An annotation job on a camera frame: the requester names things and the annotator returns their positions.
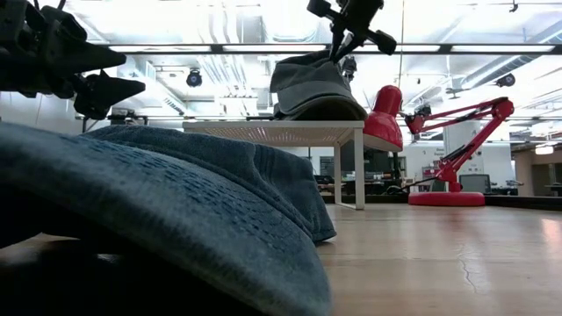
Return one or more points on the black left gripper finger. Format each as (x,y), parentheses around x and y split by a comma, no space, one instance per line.
(105,94)
(83,55)

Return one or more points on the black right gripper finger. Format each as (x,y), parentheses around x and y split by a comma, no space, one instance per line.
(353,44)
(336,41)

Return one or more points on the grey baseball cap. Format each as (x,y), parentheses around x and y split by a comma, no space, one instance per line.
(325,112)
(303,70)

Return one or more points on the black ceiling spotlight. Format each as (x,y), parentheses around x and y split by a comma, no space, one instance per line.
(194,78)
(506,80)
(349,68)

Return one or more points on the small white table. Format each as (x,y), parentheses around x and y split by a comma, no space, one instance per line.
(272,131)

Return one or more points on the black overhead crossbeam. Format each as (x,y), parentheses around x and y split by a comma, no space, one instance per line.
(216,48)

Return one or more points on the blue denim baseball cap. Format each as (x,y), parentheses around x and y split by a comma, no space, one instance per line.
(175,197)

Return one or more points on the cluttered background desk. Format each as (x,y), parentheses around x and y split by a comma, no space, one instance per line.
(377,180)

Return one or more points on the white background cabinet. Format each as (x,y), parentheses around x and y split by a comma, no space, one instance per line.
(461,136)

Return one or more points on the red desk lamp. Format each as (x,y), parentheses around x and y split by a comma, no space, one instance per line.
(445,199)

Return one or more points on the grey background monitor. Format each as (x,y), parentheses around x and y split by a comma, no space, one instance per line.
(474,183)

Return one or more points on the lit ceiling light panel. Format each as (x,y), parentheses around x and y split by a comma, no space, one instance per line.
(544,149)

